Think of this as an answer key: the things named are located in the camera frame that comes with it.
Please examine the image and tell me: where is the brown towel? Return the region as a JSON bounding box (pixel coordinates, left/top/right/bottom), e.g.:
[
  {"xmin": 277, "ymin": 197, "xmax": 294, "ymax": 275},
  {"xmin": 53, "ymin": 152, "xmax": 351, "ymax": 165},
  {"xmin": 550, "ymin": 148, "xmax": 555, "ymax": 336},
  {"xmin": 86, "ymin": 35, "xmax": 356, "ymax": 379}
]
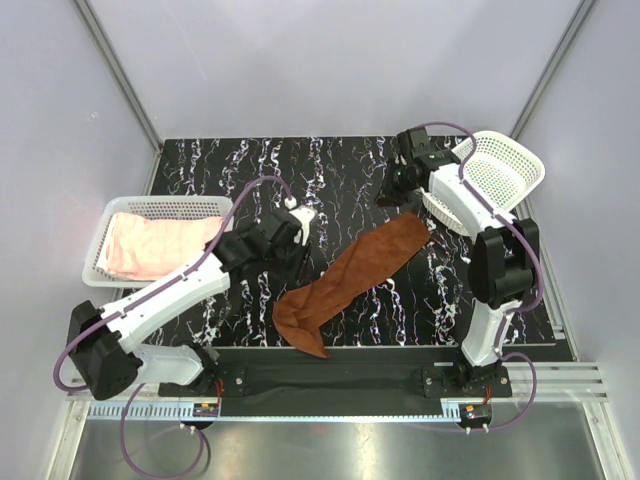
[{"xmin": 272, "ymin": 213, "xmax": 430, "ymax": 359}]

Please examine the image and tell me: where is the pink towel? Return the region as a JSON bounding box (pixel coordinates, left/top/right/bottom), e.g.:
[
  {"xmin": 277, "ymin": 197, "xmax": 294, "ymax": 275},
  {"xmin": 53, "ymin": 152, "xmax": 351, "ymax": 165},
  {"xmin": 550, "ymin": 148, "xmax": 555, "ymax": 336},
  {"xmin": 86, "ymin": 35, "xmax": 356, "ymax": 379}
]
[{"xmin": 103, "ymin": 212, "xmax": 223, "ymax": 281}]

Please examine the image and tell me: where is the white towel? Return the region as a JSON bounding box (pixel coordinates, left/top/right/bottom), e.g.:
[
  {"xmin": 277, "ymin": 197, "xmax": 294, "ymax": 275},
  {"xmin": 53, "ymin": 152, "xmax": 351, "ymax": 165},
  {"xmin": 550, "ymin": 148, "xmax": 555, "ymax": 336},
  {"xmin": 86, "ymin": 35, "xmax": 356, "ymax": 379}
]
[{"xmin": 96, "ymin": 251, "xmax": 110, "ymax": 275}]

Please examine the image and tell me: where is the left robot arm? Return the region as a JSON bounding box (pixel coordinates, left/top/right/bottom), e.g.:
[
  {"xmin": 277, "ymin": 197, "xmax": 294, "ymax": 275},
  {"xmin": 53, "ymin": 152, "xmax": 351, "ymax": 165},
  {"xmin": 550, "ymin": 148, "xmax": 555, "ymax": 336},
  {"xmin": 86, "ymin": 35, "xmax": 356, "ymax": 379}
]
[{"xmin": 65, "ymin": 206, "xmax": 317, "ymax": 401}]

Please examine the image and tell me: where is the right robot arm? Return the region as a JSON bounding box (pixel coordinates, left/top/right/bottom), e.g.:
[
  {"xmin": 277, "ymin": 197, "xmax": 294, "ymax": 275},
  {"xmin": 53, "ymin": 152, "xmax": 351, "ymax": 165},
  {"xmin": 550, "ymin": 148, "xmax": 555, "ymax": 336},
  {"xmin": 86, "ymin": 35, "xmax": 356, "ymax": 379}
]
[{"xmin": 376, "ymin": 125, "xmax": 545, "ymax": 397}]

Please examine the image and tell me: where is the right white plastic basket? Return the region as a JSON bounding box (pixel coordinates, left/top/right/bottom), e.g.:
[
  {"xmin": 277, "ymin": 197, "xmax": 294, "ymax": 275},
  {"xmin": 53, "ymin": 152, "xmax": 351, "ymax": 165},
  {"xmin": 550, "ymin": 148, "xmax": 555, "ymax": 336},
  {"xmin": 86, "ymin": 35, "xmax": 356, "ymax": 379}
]
[{"xmin": 422, "ymin": 130, "xmax": 546, "ymax": 237}]

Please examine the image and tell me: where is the white plastic basket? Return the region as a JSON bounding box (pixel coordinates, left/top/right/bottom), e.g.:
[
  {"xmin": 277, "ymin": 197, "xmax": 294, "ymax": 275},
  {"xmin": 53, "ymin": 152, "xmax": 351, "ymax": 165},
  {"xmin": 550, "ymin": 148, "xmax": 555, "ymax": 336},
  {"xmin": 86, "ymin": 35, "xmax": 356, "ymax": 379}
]
[
  {"xmin": 422, "ymin": 130, "xmax": 546, "ymax": 237},
  {"xmin": 82, "ymin": 195, "xmax": 233, "ymax": 289}
]

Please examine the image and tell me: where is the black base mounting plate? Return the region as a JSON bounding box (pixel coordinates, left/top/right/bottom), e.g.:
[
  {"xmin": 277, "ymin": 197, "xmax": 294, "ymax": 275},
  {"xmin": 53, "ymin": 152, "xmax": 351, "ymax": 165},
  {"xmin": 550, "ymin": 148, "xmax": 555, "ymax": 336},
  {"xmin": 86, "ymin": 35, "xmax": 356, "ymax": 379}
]
[{"xmin": 159, "ymin": 346, "xmax": 512, "ymax": 399}]

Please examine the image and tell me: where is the left white plastic basket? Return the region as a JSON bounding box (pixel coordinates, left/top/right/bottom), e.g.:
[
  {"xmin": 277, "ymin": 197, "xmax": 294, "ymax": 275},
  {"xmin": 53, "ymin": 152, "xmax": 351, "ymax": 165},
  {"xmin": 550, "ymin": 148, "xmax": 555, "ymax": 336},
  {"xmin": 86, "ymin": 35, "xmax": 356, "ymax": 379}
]
[{"xmin": 82, "ymin": 195, "xmax": 233, "ymax": 289}]

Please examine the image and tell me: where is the left small circuit board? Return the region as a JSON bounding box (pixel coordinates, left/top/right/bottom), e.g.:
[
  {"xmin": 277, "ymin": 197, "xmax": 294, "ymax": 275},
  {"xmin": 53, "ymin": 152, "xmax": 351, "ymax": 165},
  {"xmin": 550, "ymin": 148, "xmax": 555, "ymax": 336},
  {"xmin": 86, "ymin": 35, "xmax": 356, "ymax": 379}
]
[{"xmin": 193, "ymin": 402, "xmax": 220, "ymax": 418}]

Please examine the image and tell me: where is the small circuit board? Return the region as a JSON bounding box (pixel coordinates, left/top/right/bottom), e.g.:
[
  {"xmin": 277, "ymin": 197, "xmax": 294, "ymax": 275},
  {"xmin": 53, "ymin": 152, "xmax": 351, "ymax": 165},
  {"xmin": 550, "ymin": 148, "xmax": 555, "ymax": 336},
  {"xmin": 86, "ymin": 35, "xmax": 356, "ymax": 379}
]
[
  {"xmin": 464, "ymin": 403, "xmax": 492, "ymax": 420},
  {"xmin": 193, "ymin": 402, "xmax": 220, "ymax": 418}
]

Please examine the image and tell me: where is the right small circuit board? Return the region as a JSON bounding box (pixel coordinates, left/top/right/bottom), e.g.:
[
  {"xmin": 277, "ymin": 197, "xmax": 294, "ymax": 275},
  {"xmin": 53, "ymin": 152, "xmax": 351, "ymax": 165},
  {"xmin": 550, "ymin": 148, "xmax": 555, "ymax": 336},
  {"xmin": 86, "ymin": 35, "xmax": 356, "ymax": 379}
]
[{"xmin": 464, "ymin": 403, "xmax": 492, "ymax": 420}]

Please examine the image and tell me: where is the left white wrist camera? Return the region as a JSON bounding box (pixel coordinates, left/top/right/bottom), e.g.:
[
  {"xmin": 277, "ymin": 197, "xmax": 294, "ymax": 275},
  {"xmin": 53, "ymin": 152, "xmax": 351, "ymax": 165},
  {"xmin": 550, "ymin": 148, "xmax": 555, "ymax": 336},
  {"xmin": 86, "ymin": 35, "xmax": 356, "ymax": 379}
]
[{"xmin": 284, "ymin": 197, "xmax": 318, "ymax": 246}]

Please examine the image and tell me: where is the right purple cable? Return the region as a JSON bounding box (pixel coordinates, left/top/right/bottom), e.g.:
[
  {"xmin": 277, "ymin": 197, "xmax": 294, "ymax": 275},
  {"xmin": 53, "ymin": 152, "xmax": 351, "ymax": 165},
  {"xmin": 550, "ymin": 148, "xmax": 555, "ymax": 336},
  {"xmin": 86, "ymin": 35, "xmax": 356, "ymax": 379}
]
[{"xmin": 422, "ymin": 120, "xmax": 546, "ymax": 432}]

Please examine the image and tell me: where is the purple cable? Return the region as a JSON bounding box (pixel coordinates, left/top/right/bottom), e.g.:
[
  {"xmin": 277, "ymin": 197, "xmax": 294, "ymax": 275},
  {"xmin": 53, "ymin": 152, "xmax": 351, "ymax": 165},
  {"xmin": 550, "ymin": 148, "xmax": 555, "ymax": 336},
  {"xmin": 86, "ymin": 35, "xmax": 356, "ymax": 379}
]
[
  {"xmin": 53, "ymin": 175, "xmax": 296, "ymax": 476},
  {"xmin": 422, "ymin": 120, "xmax": 546, "ymax": 432}
]

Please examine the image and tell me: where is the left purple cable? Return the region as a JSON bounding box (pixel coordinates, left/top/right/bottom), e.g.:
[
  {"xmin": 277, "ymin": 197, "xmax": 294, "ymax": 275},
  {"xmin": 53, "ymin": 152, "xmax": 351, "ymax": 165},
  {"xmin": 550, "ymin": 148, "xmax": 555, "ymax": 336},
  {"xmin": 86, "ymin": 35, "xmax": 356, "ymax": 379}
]
[{"xmin": 53, "ymin": 175, "xmax": 296, "ymax": 476}]

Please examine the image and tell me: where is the white slotted cable duct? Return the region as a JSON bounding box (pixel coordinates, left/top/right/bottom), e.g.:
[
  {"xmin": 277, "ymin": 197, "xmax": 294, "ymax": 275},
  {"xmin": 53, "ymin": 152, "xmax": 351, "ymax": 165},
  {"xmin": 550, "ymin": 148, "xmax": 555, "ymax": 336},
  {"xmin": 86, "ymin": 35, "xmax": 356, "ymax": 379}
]
[{"xmin": 88, "ymin": 401, "xmax": 194, "ymax": 421}]

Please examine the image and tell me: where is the right aluminium frame post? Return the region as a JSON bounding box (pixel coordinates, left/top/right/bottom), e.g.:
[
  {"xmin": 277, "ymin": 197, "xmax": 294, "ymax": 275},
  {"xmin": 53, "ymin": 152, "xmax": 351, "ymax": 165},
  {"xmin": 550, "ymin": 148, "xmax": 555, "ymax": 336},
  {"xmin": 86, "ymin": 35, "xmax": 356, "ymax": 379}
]
[{"xmin": 510, "ymin": 0, "xmax": 599, "ymax": 141}]

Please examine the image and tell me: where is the aluminium frame post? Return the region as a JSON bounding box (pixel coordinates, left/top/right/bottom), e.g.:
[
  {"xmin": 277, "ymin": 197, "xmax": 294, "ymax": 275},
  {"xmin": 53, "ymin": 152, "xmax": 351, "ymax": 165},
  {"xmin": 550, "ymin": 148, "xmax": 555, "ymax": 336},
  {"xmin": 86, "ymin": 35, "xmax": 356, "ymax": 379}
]
[
  {"xmin": 69, "ymin": 0, "xmax": 164, "ymax": 151},
  {"xmin": 510, "ymin": 0, "xmax": 599, "ymax": 141}
]

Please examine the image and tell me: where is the left aluminium frame post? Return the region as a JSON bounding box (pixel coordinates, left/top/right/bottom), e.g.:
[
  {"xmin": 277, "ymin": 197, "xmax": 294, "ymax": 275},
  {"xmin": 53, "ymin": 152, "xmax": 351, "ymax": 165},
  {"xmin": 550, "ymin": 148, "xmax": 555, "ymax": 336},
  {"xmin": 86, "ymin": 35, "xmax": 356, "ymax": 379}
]
[{"xmin": 69, "ymin": 0, "xmax": 164, "ymax": 151}]

